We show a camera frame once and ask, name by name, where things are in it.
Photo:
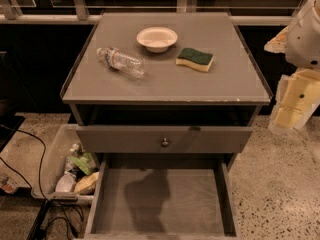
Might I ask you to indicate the metal window railing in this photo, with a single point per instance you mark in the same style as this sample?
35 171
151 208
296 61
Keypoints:
242 12

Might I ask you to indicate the grey top drawer with knob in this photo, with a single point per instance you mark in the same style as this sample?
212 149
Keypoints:
163 139

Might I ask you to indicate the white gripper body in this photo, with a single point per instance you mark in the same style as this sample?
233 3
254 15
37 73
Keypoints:
304 42

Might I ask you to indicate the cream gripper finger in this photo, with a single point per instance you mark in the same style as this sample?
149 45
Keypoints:
278 43
297 98

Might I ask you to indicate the white paper bowl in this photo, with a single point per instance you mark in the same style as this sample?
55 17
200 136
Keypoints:
157 39

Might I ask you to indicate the green yellow sponge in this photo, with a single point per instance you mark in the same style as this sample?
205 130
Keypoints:
195 59

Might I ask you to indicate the white bowl in bin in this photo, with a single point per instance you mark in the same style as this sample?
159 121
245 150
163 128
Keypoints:
65 184

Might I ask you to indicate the grey drawer cabinet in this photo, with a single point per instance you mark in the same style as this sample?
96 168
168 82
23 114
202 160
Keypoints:
231 93

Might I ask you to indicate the yellow bag in bin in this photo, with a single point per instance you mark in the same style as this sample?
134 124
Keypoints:
87 184

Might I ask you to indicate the open grey middle drawer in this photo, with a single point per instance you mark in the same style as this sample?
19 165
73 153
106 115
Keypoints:
148 202

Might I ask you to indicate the black device at left edge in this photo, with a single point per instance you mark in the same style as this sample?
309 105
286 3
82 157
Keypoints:
9 121

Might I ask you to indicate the small can on floor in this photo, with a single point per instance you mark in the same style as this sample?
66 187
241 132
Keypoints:
7 184

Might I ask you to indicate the green snack bag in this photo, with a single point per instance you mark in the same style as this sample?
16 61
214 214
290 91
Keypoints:
85 163

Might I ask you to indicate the clear plastic water bottle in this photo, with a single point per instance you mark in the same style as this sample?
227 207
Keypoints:
116 59

